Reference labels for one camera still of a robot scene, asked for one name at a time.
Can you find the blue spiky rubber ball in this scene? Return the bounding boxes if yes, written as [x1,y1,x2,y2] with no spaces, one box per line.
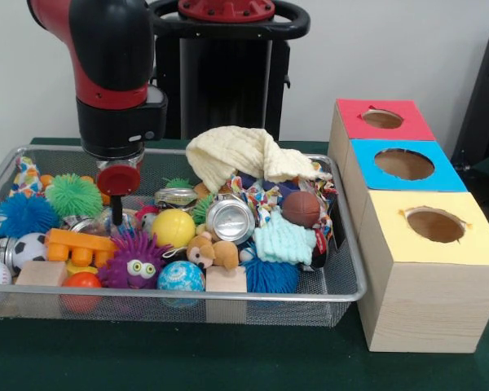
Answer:
[0,193,61,239]

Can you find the blue white patterned ball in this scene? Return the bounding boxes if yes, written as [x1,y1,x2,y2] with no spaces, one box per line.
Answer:
[157,260,206,292]

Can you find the green spiky ball with eyes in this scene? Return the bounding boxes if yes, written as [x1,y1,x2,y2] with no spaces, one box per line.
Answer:
[45,174,104,219]

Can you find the black upright panel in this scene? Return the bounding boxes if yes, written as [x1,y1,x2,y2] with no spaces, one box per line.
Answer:
[451,26,489,164]

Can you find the cream knitted cloth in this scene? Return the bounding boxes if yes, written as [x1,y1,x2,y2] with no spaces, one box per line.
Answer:
[185,125,333,192]

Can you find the purple spiky ball with eyes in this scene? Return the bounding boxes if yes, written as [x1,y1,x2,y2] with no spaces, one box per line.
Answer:
[97,231,172,290]

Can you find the dark green table cloth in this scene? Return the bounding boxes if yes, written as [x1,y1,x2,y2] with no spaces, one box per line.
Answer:
[0,137,489,391]

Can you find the orange toy building brick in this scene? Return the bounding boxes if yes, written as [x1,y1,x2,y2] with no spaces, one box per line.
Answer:
[44,227,118,269]

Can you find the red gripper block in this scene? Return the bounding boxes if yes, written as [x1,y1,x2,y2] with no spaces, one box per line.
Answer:
[96,164,143,226]

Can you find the shallow silver mesh bin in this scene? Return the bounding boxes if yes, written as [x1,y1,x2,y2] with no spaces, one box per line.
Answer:
[0,145,368,328]

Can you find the wooden box with three holes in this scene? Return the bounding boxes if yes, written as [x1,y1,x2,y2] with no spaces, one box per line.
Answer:
[328,99,489,354]

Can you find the crushed clear plastic bottle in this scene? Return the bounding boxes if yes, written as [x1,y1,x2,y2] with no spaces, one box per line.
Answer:
[64,211,139,238]

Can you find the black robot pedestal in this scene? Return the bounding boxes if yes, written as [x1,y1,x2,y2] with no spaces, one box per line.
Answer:
[148,0,311,142]

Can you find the red orange ball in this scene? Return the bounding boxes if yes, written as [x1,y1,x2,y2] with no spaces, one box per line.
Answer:
[63,271,103,314]

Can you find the smooth yellow ball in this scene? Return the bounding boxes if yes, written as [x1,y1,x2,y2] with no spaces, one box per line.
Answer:
[151,209,197,248]

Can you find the brown toy football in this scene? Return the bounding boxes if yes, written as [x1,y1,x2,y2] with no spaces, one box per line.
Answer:
[282,191,321,228]

